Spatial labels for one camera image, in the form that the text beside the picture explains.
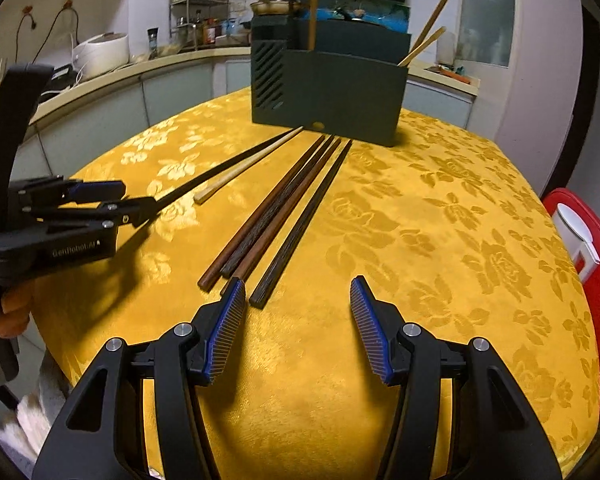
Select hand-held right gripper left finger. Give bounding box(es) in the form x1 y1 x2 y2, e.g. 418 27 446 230
32 276 247 480

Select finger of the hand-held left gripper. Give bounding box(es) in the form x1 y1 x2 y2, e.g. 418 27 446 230
97 196 159 230
60 179 128 207

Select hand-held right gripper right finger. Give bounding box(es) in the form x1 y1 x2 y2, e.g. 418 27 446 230
349 275 551 480

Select black chopstick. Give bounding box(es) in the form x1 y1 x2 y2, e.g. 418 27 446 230
152 126 305 208

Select brown wooden chopstick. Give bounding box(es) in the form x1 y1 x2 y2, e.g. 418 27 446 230
198 133 327 292
307 0 322 52

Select dark wooden chopstick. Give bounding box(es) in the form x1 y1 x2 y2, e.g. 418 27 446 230
249 139 354 309
220 135 336 278
221 136 343 296

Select dark green utensil holder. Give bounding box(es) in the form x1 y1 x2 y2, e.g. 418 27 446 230
250 14 412 147

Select person's left hand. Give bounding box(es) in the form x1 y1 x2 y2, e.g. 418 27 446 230
0 284 31 338

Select yellow floral tablecloth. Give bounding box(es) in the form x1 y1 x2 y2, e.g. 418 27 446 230
30 85 600 480

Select black countertop appliance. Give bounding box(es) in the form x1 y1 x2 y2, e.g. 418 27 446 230
40 65 78 96

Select pale green lower cabinets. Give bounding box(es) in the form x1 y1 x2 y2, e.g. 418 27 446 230
10 57 473 196

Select white rice cooker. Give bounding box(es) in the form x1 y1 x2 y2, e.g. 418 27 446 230
72 32 131 81

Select beige kitchen countertop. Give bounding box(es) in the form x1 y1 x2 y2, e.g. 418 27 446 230
0 46 481 128

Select white fleece garment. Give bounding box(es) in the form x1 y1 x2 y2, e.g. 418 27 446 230
0 350 78 461

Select metal spice rack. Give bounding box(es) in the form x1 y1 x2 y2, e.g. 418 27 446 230
169 0 231 51

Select white electric kettle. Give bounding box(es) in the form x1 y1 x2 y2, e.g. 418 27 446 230
552 203 600 283

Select frying pan with lid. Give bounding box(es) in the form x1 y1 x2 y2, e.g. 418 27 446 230
250 0 308 16

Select orange green kitchen tool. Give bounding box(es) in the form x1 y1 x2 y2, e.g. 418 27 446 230
437 64 473 83

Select translucent plastic bottle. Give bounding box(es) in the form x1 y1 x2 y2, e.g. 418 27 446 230
436 30 456 66

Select frosted glass window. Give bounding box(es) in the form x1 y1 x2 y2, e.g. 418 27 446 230
455 0 515 68

